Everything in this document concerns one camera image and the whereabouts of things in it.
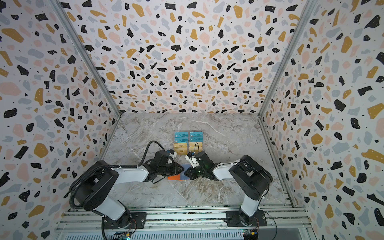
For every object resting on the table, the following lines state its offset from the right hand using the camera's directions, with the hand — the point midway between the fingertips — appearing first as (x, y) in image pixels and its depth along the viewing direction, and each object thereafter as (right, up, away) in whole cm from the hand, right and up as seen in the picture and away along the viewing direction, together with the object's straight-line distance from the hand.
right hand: (185, 171), depth 88 cm
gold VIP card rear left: (-4, +15, +9) cm, 18 cm away
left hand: (0, +2, -1) cm, 2 cm away
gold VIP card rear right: (+3, +15, +9) cm, 18 cm away
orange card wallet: (-4, -2, -5) cm, 7 cm away
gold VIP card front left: (-4, +11, +9) cm, 15 cm away
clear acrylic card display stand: (+5, +11, +9) cm, 15 cm away
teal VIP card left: (-3, +19, +9) cm, 22 cm away
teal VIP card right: (+6, +20, +9) cm, 23 cm away
